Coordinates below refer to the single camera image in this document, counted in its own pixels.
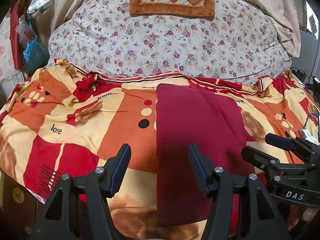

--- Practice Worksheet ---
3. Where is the maroon red garment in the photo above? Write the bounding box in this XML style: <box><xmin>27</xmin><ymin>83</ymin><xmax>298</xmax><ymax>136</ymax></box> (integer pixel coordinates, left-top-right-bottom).
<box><xmin>156</xmin><ymin>84</ymin><xmax>254</xmax><ymax>227</ymax></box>

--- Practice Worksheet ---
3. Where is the person's right hand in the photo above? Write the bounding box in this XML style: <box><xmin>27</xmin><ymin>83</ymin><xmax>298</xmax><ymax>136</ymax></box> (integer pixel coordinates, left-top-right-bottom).
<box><xmin>287</xmin><ymin>205</ymin><xmax>319</xmax><ymax>230</ymax></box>

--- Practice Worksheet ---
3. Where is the patterned love fleece blanket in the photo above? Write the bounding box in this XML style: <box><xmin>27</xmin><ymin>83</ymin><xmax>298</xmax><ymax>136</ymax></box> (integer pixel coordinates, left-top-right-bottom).
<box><xmin>1</xmin><ymin>60</ymin><xmax>319</xmax><ymax>239</ymax></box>

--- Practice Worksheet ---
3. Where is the floral white quilt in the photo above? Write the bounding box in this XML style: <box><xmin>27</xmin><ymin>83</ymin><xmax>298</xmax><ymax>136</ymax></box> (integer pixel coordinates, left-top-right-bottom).
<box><xmin>48</xmin><ymin>0</ymin><xmax>292</xmax><ymax>85</ymax></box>

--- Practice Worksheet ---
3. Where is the beige curtain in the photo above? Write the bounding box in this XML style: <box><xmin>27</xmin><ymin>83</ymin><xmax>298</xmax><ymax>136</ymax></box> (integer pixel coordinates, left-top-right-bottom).
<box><xmin>243</xmin><ymin>0</ymin><xmax>301</xmax><ymax>58</ymax></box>

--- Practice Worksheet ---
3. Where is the blue plastic bag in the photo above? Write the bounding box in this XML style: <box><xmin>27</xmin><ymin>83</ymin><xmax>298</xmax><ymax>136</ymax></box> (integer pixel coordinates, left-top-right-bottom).
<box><xmin>23</xmin><ymin>36</ymin><xmax>50</xmax><ymax>74</ymax></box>

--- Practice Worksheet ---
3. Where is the dark red hanging cloth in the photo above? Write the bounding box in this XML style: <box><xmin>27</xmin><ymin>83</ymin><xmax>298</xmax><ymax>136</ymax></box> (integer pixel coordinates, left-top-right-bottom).
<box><xmin>10</xmin><ymin>0</ymin><xmax>22</xmax><ymax>70</ymax></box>

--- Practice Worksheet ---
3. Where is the clear plastic bag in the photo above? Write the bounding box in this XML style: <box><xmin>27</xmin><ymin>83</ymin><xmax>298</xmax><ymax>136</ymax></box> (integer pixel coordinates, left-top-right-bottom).
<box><xmin>27</xmin><ymin>0</ymin><xmax>55</xmax><ymax>20</ymax></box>

